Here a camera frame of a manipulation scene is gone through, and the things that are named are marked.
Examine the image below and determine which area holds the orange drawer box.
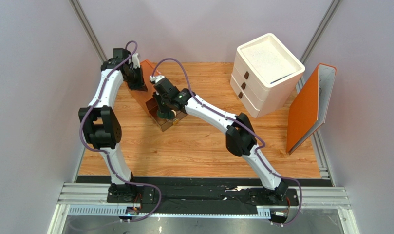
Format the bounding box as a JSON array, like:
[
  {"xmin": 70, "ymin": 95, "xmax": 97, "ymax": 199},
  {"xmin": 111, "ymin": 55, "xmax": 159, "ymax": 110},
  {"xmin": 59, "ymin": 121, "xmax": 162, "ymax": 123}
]
[{"xmin": 129, "ymin": 59, "xmax": 157, "ymax": 117}]

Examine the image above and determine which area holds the clear bottom drawer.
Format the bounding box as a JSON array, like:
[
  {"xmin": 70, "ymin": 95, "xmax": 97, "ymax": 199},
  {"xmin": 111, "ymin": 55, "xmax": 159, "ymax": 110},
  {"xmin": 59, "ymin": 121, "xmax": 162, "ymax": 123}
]
[{"xmin": 149, "ymin": 106, "xmax": 187, "ymax": 132}]

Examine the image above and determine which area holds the dark green round compact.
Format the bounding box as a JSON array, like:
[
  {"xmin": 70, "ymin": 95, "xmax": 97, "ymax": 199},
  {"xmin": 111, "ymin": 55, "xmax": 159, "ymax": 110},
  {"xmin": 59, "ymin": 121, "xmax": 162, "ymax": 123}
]
[{"xmin": 156, "ymin": 110, "xmax": 175, "ymax": 120}]

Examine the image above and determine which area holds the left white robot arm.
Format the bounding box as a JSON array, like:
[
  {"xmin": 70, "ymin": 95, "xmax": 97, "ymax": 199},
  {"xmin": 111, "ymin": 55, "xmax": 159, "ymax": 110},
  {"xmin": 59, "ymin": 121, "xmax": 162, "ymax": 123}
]
[{"xmin": 78, "ymin": 48, "xmax": 146, "ymax": 200}]

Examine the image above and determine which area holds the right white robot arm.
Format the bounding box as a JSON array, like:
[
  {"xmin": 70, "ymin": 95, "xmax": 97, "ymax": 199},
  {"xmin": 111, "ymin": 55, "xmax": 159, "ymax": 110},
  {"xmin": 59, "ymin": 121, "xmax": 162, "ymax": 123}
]
[{"xmin": 150, "ymin": 75, "xmax": 288, "ymax": 200}]

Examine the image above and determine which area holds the white three-drawer cabinet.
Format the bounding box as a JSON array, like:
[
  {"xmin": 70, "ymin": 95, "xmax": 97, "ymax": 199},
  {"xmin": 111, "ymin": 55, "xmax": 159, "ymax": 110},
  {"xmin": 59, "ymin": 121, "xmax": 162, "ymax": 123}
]
[{"xmin": 230, "ymin": 33, "xmax": 305, "ymax": 118}]

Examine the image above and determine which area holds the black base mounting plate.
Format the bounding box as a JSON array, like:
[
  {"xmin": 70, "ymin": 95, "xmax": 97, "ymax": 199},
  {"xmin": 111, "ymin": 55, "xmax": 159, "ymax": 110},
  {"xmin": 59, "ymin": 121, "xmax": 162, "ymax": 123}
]
[{"xmin": 76, "ymin": 175, "xmax": 300, "ymax": 215}]

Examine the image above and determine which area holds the orange binder folder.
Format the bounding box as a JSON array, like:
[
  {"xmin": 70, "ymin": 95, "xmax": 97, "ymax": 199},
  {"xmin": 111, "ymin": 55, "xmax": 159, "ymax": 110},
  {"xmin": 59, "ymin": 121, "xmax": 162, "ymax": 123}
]
[{"xmin": 286, "ymin": 63, "xmax": 337, "ymax": 154}]

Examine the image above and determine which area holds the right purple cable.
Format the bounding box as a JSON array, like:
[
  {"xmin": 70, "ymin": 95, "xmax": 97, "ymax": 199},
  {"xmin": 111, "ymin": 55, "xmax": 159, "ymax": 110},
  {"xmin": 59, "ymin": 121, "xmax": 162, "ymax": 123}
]
[{"xmin": 150, "ymin": 58, "xmax": 303, "ymax": 227}]

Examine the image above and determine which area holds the purple cable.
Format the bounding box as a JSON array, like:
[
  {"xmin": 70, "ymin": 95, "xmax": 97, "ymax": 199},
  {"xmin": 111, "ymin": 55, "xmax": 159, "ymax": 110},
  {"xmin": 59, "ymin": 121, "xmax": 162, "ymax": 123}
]
[
  {"xmin": 150, "ymin": 58, "xmax": 303, "ymax": 227},
  {"xmin": 78, "ymin": 40, "xmax": 163, "ymax": 225}
]

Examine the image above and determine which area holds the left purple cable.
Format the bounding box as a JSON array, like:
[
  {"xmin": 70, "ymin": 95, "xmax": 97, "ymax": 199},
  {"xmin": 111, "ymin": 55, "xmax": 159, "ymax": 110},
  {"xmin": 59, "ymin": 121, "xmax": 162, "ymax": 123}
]
[{"xmin": 78, "ymin": 40, "xmax": 163, "ymax": 225}]

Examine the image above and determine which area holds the aluminium frame rail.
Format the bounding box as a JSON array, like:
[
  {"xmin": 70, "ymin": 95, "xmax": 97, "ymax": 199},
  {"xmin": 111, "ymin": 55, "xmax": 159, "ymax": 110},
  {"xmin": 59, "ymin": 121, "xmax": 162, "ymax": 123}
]
[{"xmin": 47, "ymin": 183, "xmax": 359, "ymax": 234}]

